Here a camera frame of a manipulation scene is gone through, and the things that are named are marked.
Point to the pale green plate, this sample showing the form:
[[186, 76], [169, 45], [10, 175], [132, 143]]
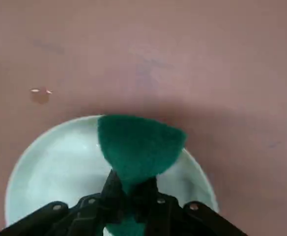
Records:
[[60, 167]]

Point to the green and yellow sponge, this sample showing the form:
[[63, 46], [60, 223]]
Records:
[[138, 147]]

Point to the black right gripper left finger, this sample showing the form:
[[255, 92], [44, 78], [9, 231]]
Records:
[[89, 214]]

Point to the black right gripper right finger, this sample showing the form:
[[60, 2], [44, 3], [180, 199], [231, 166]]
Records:
[[168, 216]]

